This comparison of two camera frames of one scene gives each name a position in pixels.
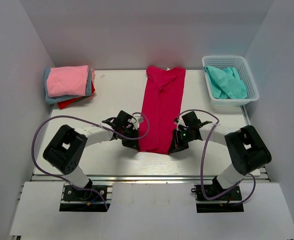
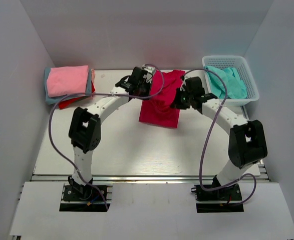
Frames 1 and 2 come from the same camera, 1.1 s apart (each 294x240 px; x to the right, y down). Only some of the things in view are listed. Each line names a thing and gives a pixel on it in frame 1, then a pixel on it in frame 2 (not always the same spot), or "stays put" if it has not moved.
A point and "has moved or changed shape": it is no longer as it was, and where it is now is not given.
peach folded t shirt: [92, 74] stays put
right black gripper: [176, 145] → [178, 104]
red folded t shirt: [66, 103] stays put
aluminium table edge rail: [139, 179] stays put
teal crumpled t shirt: [225, 83] stays put
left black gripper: [133, 144] → [149, 88]
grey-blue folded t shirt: [50, 100] stays put
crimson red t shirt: [164, 94] has moved or changed shape
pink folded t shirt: [66, 80] stays put
